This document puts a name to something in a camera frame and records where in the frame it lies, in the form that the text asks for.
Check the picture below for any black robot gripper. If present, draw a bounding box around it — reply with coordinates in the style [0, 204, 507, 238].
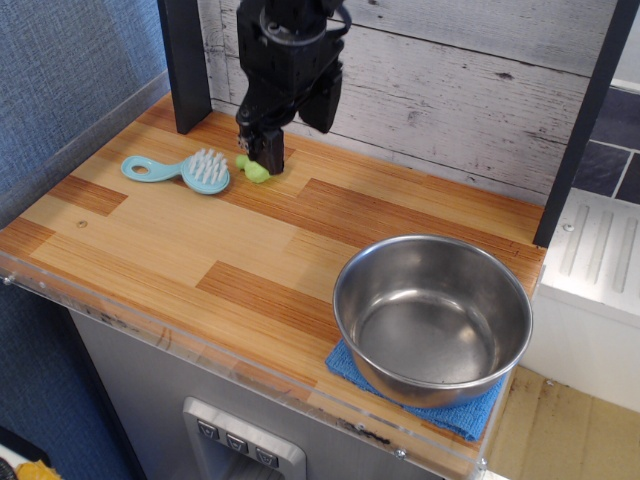
[236, 1, 350, 174]

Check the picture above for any green toy broccoli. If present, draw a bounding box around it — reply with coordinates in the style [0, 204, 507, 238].
[235, 155, 271, 184]

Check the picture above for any stainless steel pot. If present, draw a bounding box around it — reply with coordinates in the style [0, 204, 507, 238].
[332, 234, 533, 408]

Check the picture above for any light blue toy brush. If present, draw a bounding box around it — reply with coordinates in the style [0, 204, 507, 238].
[121, 149, 230, 195]

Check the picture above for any grey cabinet with buttons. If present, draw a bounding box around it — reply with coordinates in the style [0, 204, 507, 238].
[71, 312, 436, 479]

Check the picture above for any blue cloth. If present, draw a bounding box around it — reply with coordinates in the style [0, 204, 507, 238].
[325, 340, 504, 442]

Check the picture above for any white ribbed box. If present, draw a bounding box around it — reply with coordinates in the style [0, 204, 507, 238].
[521, 189, 639, 411]

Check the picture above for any yellow black object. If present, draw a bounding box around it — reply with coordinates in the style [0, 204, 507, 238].
[1, 445, 62, 480]

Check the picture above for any black left frame post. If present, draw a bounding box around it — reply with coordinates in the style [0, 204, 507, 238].
[157, 0, 212, 134]

